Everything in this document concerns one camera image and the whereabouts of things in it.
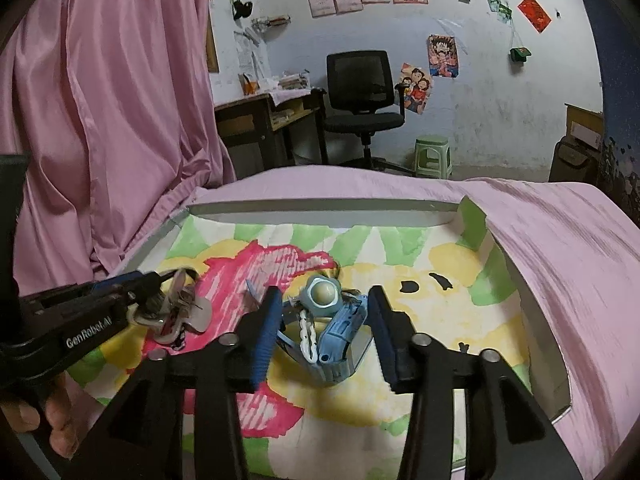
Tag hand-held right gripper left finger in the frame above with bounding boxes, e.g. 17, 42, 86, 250
65, 285, 284, 480

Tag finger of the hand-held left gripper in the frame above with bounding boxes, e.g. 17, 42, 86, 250
20, 270, 148, 311
37, 274, 166, 328

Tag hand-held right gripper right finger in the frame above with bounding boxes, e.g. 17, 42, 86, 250
367, 285, 583, 480

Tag white braided bracelet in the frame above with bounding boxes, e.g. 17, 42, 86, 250
298, 310, 319, 364

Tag blue kids watch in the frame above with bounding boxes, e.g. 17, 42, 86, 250
277, 285, 373, 388

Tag grey hair claw clip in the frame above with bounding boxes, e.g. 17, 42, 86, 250
127, 267, 213, 348

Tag blue round ornament cream bead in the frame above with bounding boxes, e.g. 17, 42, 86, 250
299, 273, 345, 319

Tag person's left hand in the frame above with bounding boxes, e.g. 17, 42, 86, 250
0, 374, 93, 461

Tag pink curtain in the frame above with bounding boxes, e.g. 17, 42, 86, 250
0, 0, 238, 306

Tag green plastic stool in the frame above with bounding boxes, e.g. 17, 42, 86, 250
414, 135, 453, 180

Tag pink floral bedsheet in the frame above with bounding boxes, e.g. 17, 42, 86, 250
90, 165, 640, 480

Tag wooden desk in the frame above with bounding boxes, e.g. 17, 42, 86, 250
214, 87, 328, 181

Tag stack of books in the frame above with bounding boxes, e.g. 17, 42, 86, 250
277, 72, 311, 92

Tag cartoon family poster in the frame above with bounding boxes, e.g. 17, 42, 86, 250
398, 62, 433, 115

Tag black office chair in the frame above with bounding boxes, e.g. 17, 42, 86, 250
322, 50, 416, 171

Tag black bag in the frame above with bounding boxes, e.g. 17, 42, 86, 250
548, 139, 601, 184

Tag wooden framed board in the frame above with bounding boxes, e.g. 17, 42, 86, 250
207, 7, 221, 75

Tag cartoon character poster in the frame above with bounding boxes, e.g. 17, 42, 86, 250
426, 35, 459, 79

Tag blue fabric wardrobe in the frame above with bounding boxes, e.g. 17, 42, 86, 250
570, 0, 640, 211

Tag red diamond paper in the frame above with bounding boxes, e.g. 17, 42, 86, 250
516, 0, 552, 35

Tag white wall papers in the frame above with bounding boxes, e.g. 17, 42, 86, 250
232, 30, 271, 79

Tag green wall photos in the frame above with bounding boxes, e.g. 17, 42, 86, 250
485, 0, 513, 24

